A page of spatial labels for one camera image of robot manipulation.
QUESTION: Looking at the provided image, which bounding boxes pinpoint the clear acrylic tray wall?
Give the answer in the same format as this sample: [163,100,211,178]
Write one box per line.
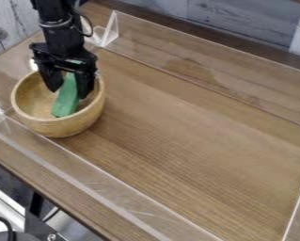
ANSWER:
[0,4,300,241]

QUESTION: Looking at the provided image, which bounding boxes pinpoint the green wooden block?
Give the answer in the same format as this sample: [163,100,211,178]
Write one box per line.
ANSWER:
[52,72,79,118]

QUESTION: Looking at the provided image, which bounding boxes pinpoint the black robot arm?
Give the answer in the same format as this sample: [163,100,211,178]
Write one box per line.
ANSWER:
[30,0,98,99]

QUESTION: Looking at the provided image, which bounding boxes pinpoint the black metal table leg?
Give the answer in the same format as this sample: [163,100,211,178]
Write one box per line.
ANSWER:
[30,192,44,217]

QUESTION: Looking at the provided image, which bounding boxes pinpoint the brown wooden bowl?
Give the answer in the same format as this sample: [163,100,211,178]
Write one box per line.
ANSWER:
[11,72,106,137]

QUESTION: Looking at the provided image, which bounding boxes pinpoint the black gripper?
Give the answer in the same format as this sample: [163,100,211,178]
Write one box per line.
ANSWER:
[30,18,96,99]

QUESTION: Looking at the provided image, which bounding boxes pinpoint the black bracket with screw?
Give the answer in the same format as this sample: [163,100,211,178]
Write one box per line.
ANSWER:
[24,209,68,241]

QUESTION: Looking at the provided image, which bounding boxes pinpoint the black cable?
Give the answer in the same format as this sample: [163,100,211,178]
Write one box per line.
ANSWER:
[0,216,16,241]

